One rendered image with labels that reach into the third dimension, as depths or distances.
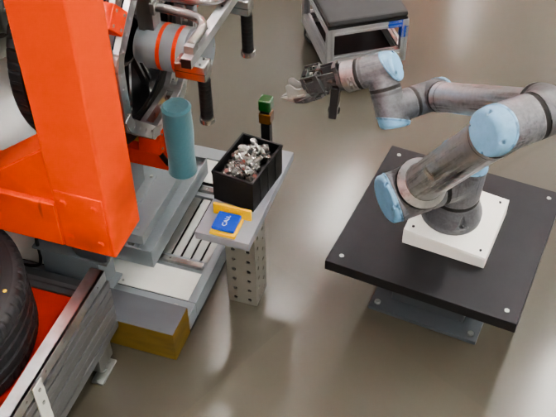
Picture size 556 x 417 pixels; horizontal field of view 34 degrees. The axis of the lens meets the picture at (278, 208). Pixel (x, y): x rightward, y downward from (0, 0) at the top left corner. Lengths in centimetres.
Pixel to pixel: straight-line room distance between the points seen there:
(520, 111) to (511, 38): 227
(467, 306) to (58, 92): 132
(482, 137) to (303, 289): 118
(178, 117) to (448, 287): 94
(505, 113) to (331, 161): 157
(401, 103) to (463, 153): 42
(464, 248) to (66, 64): 133
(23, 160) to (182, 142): 50
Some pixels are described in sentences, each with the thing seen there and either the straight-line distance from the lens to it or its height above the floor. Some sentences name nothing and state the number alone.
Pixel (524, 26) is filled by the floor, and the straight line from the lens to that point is 447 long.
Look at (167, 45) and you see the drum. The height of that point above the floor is 90.
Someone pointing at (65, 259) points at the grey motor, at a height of 21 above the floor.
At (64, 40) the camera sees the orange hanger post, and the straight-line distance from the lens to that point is 211.
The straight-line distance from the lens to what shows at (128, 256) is 311.
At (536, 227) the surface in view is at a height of 30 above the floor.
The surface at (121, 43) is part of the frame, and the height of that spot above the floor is 100.
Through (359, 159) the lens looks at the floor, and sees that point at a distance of 360.
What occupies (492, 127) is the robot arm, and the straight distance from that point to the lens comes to 210.
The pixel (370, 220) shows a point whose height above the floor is 30.
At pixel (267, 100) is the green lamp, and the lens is 280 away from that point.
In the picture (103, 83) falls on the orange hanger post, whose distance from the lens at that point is 226.
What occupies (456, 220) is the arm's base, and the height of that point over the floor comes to 41.
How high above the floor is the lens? 237
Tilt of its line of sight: 44 degrees down
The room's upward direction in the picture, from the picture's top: 1 degrees counter-clockwise
